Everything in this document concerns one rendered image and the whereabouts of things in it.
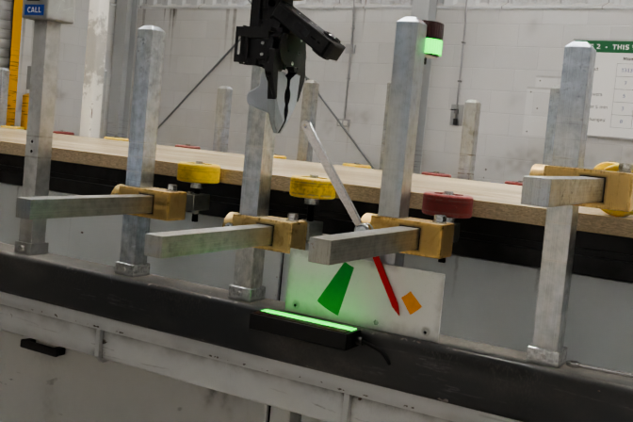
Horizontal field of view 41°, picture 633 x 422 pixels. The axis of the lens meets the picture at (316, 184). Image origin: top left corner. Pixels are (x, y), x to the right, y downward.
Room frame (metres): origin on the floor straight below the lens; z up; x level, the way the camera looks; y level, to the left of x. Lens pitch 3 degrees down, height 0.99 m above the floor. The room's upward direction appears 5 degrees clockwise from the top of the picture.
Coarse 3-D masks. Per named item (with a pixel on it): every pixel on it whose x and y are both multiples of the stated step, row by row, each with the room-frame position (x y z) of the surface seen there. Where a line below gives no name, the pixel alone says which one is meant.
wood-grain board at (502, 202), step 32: (0, 128) 2.89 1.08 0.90; (64, 160) 1.84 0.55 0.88; (96, 160) 1.80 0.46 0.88; (160, 160) 1.72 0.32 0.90; (192, 160) 1.85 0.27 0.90; (224, 160) 2.00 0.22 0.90; (288, 160) 2.38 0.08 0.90; (352, 192) 1.50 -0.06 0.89; (416, 192) 1.44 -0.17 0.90; (480, 192) 1.63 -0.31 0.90; (512, 192) 1.74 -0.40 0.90; (544, 224) 1.33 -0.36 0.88; (608, 224) 1.29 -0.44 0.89
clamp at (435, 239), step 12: (372, 216) 1.28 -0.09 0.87; (384, 216) 1.27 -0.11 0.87; (420, 228) 1.24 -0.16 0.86; (432, 228) 1.23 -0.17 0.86; (444, 228) 1.23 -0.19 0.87; (420, 240) 1.24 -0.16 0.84; (432, 240) 1.23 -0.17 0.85; (444, 240) 1.23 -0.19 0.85; (408, 252) 1.25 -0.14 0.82; (420, 252) 1.24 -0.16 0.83; (432, 252) 1.23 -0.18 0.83; (444, 252) 1.24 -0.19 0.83
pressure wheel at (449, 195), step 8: (424, 192) 1.37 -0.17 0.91; (432, 192) 1.37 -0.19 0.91; (440, 192) 1.39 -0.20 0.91; (448, 192) 1.36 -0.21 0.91; (424, 200) 1.36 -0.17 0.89; (432, 200) 1.34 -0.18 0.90; (440, 200) 1.33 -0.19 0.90; (448, 200) 1.33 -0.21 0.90; (456, 200) 1.33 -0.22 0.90; (464, 200) 1.34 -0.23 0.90; (472, 200) 1.35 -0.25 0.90; (424, 208) 1.36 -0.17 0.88; (432, 208) 1.34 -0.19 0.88; (440, 208) 1.33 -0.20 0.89; (448, 208) 1.33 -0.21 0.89; (456, 208) 1.33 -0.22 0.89; (464, 208) 1.34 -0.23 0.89; (472, 208) 1.36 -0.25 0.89; (448, 216) 1.33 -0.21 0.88; (456, 216) 1.33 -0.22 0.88; (464, 216) 1.34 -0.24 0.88
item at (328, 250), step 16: (320, 240) 1.01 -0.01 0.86; (336, 240) 1.02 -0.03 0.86; (352, 240) 1.05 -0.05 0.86; (368, 240) 1.09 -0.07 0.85; (384, 240) 1.14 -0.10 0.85; (400, 240) 1.18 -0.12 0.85; (416, 240) 1.23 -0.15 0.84; (320, 256) 1.01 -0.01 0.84; (336, 256) 1.02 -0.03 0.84; (352, 256) 1.06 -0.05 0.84; (368, 256) 1.10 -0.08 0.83
